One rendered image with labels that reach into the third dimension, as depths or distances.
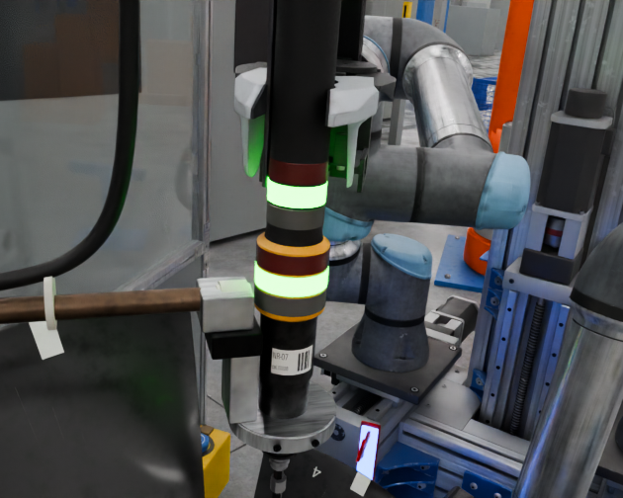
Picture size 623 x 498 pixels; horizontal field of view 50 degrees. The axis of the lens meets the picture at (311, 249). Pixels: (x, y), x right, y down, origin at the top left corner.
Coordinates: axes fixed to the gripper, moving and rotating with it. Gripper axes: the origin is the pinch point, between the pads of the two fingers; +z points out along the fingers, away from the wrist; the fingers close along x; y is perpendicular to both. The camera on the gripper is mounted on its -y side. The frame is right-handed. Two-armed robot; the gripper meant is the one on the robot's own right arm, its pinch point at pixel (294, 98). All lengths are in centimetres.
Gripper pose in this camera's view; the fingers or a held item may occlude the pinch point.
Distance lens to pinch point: 35.4
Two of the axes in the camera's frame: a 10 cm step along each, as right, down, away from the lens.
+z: -1.5, 3.5, -9.3
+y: -0.7, 9.3, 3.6
